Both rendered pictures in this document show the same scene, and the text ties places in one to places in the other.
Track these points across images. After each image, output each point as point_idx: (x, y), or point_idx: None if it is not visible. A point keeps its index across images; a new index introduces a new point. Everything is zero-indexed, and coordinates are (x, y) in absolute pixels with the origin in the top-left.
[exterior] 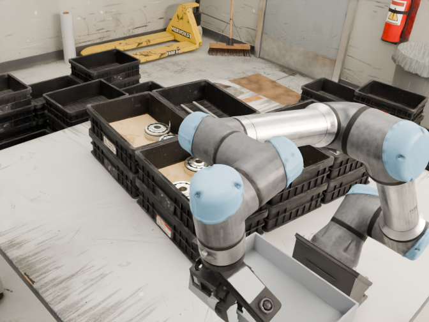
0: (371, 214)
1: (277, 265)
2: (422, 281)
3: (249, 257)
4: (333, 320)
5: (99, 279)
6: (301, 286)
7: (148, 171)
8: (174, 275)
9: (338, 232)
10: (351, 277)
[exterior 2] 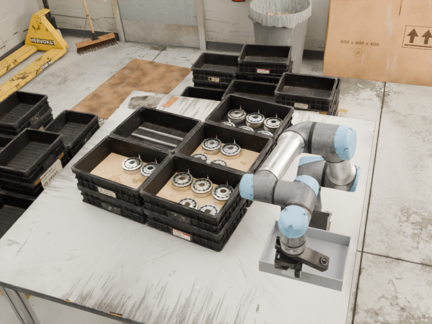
0: (321, 173)
1: None
2: (355, 197)
3: (276, 235)
4: (341, 250)
5: (163, 291)
6: (314, 239)
7: (156, 202)
8: (209, 265)
9: None
10: (324, 217)
